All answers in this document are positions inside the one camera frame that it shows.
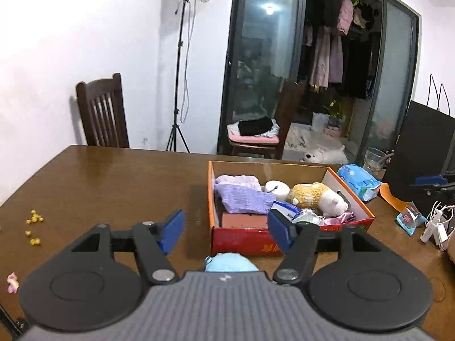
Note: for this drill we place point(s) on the scattered yellow beads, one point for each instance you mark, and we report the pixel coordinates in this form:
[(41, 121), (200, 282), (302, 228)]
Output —
[(33, 218)]

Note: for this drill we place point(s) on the studio light on tripod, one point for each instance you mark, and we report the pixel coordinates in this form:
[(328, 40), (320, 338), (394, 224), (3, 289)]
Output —
[(179, 60)]

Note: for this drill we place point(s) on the light blue plush toy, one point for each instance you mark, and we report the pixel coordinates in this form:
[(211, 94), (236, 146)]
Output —
[(231, 263)]

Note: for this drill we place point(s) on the white folded cloth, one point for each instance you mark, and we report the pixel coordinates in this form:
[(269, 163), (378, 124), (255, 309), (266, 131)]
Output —
[(233, 128)]

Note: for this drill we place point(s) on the small pink toy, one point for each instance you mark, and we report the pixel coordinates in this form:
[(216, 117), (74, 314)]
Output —
[(12, 282)]

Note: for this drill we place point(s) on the clear glass cup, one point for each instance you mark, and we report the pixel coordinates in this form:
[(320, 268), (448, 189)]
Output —
[(376, 161)]

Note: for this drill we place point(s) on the dark wooden chair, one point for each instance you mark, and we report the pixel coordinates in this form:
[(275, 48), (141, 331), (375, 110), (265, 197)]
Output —
[(103, 113)]

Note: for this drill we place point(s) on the blue white packet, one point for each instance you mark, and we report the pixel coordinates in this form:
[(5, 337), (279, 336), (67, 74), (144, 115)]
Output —
[(284, 209)]

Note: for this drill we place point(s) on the pink sponge block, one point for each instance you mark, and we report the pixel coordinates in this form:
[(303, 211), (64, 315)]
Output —
[(243, 221)]

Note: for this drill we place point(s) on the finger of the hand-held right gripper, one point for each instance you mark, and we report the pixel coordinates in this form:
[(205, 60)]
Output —
[(430, 180), (437, 187)]

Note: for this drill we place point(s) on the orange red cardboard box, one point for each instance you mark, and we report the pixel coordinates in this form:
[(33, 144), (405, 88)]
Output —
[(245, 243)]

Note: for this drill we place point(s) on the purple knit cloth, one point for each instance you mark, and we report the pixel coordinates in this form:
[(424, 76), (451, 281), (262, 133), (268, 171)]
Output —
[(241, 200)]

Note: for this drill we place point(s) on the black folded cloth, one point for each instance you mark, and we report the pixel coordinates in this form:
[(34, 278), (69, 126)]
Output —
[(255, 126)]

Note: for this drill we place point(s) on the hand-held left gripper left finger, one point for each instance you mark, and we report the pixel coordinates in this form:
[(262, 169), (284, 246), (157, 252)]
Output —
[(174, 231)]

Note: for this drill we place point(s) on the white fluffy rug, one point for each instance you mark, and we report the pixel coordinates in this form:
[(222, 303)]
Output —
[(295, 138)]

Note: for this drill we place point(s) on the small snack packet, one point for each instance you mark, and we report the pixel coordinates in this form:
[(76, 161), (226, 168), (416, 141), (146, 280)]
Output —
[(410, 218)]

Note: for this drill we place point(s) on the white round container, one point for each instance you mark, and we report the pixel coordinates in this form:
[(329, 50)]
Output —
[(279, 190)]

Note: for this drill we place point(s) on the pink satin scrunchie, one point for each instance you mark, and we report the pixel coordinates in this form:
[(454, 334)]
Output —
[(336, 219)]

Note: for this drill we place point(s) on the blue tissue packet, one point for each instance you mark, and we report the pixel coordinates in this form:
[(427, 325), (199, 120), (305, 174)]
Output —
[(359, 182)]

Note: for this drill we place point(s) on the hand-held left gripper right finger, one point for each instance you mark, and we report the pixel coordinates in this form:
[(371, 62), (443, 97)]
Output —
[(280, 232)]

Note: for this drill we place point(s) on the black bag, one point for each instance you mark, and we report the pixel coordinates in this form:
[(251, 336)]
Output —
[(419, 142)]

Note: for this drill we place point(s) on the sliding glass door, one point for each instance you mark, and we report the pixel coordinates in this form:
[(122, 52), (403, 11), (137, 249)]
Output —
[(392, 78), (263, 42)]

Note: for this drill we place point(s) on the yellow white plush toy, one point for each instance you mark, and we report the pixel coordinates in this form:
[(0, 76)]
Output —
[(312, 195)]

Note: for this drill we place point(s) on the white plush dog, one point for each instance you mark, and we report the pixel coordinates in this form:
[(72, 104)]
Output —
[(320, 155)]

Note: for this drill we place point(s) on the wooden chair with cushion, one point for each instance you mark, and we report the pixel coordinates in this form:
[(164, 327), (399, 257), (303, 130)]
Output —
[(289, 113)]

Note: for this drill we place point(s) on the row of hanging clothes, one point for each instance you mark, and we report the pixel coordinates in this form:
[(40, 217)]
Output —
[(334, 42)]

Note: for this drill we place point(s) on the orange strip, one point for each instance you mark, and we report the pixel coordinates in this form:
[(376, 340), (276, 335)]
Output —
[(391, 199)]

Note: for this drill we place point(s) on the pink seat cushion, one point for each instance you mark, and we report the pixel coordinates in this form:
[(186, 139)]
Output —
[(254, 140)]

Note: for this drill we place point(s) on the black metal bar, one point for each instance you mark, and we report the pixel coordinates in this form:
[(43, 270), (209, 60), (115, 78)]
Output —
[(9, 321)]

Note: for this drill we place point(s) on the green potted plant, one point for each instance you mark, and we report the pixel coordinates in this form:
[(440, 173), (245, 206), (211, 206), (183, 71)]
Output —
[(336, 110)]

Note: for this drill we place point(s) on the white paper bag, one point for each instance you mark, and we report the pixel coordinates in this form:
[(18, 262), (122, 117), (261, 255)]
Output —
[(320, 120)]

